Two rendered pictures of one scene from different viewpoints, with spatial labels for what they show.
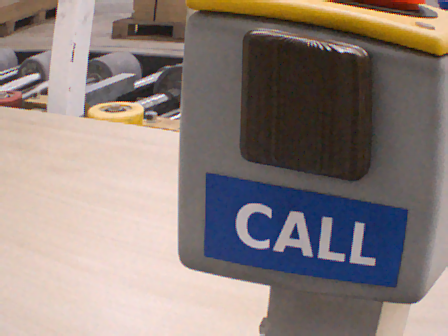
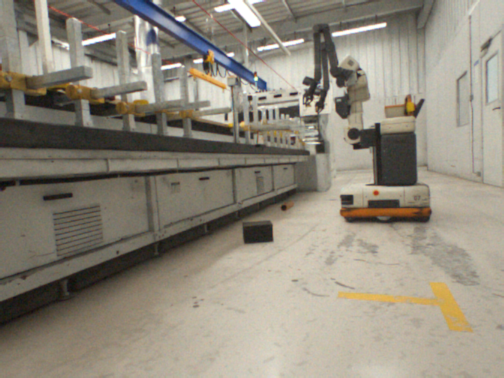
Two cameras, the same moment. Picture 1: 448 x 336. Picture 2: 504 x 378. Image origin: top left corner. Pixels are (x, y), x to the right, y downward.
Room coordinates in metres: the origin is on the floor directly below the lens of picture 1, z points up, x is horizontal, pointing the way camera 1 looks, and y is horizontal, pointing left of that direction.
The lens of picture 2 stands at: (0.51, 2.62, 0.52)
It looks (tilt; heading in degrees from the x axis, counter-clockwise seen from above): 4 degrees down; 263
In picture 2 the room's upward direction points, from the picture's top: 4 degrees counter-clockwise
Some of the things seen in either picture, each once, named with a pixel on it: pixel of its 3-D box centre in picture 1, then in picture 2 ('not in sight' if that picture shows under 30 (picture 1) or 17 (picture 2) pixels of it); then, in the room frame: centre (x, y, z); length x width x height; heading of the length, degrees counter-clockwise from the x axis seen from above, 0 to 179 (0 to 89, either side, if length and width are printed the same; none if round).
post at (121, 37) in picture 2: not in sight; (125, 86); (0.85, 1.06, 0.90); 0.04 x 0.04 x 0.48; 62
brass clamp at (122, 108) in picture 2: not in sight; (130, 109); (0.83, 1.04, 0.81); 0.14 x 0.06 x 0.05; 62
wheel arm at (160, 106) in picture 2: not in sight; (141, 109); (0.79, 1.05, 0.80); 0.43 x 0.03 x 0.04; 152
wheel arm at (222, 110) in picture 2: not in sight; (196, 114); (0.55, 0.60, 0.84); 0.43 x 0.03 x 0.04; 152
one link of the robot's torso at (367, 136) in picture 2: not in sight; (359, 139); (-0.79, -0.07, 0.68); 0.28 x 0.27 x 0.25; 62
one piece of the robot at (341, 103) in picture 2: not in sight; (343, 104); (-0.71, -0.18, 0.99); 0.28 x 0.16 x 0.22; 62
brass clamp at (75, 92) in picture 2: not in sight; (85, 94); (0.95, 1.26, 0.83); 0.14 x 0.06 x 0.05; 62
